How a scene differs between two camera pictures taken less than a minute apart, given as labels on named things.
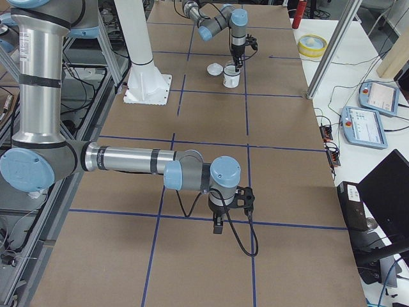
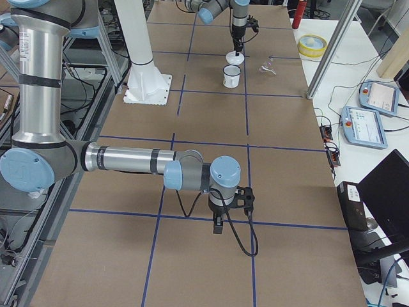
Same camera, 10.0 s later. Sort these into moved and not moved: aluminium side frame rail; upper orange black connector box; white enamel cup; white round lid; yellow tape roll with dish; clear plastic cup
Moved: clear plastic cup; white round lid
Not moved: yellow tape roll with dish; white enamel cup; aluminium side frame rail; upper orange black connector box
